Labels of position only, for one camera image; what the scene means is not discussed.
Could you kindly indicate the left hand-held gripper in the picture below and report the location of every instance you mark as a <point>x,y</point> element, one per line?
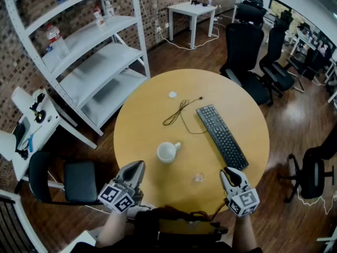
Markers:
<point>117,197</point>

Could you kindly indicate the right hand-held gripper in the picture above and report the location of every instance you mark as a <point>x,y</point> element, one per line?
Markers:
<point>243,199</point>

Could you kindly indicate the small clear plastic item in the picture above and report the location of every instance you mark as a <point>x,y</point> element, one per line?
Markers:
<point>198,178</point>

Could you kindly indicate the white cup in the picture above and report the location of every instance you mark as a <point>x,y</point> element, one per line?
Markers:
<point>167,152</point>

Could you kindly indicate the person's left forearm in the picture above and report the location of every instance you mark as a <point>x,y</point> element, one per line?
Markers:
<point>111,229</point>

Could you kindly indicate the person's right forearm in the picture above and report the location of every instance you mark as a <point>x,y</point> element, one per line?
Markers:
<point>245,232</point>

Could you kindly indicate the black keyboard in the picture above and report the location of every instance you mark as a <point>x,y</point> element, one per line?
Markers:
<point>222,137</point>

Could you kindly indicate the black padded side chair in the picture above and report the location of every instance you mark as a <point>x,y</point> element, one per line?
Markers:
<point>68,179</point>

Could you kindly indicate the person's dark clothing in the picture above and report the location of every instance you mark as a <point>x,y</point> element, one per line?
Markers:
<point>173,231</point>

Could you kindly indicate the black swivel chair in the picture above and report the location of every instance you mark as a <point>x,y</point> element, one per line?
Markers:
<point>314,170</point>

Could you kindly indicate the crumpled white paper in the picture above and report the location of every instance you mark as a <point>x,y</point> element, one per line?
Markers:
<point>172,94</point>

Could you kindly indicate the white side desk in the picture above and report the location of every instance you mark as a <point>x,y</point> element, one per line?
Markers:
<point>42,133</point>

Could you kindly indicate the blue pen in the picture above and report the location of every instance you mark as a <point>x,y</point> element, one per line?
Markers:
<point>31,142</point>

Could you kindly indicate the black high-back office chair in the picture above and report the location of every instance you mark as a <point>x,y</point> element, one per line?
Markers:
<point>246,62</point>

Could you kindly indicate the black desk clamp stand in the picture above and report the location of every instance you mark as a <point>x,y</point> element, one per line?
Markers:
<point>38,107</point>

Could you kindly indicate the black tablet device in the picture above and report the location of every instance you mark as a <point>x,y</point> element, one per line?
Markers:
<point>21,133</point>

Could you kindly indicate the black armrest office chair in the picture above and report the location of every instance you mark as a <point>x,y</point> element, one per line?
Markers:
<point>276,64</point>

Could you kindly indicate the white metal shelf rack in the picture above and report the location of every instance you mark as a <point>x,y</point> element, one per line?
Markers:
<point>87,59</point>

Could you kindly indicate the white paper roll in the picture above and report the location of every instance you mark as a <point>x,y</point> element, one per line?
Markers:
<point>22,100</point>

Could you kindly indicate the large clear water bottle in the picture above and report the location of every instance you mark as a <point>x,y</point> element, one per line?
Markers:
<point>58,44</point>

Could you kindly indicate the white office desk row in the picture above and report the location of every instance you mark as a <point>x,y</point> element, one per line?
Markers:
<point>313,49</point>

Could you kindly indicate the red cap plastic bottle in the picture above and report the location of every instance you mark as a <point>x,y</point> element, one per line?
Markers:
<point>100,20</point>

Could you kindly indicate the white plastic bottle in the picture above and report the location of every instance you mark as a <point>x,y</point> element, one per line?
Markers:
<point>109,9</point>

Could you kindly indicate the black headrest office chair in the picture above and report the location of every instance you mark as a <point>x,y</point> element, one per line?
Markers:
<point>250,9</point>

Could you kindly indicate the small white square table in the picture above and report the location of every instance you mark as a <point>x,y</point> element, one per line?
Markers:
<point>193,12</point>

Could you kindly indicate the white wall socket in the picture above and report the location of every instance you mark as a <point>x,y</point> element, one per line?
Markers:
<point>158,29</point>

